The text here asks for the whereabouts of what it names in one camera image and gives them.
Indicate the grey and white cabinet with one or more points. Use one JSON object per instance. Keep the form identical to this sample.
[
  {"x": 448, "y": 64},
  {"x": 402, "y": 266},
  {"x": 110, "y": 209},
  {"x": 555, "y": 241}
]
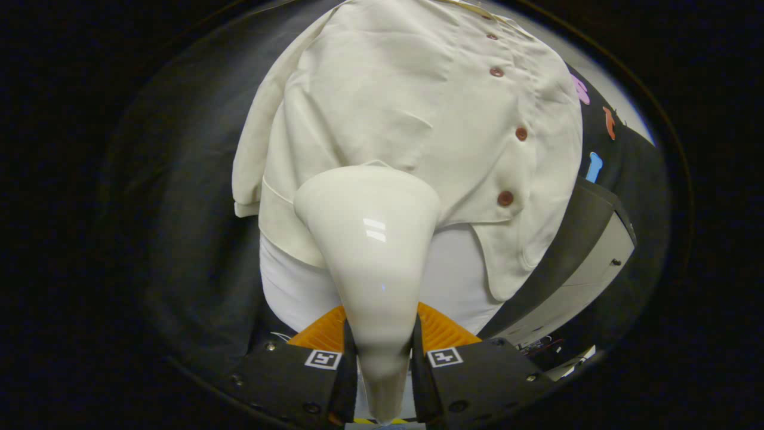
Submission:
[{"x": 573, "y": 286}]

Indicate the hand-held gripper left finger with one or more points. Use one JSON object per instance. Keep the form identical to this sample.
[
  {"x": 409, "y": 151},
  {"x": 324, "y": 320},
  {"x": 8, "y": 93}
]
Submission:
[{"x": 286, "y": 376}]

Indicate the cream button-up shirt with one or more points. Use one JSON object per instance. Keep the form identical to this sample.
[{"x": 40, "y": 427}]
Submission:
[{"x": 388, "y": 101}]

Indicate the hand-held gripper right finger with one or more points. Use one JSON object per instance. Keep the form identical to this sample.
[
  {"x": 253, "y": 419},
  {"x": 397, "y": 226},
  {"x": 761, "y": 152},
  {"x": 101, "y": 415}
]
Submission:
[{"x": 477, "y": 376}]

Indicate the white cloth under shirt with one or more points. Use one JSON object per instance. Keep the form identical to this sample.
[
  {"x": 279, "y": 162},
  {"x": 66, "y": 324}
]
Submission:
[{"x": 292, "y": 292}]

